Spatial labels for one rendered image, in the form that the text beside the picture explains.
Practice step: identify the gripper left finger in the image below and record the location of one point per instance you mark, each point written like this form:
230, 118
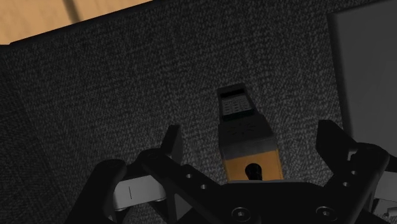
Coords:
173, 173

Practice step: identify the grey flat box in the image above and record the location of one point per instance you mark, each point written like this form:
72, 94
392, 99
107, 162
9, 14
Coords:
369, 68

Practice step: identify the white flat rectangular thing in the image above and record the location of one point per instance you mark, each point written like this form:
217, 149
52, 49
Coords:
141, 190

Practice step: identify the black and orange handheld device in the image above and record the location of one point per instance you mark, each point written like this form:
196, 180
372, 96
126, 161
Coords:
245, 136

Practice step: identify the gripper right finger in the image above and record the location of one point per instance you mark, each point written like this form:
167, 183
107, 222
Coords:
356, 173

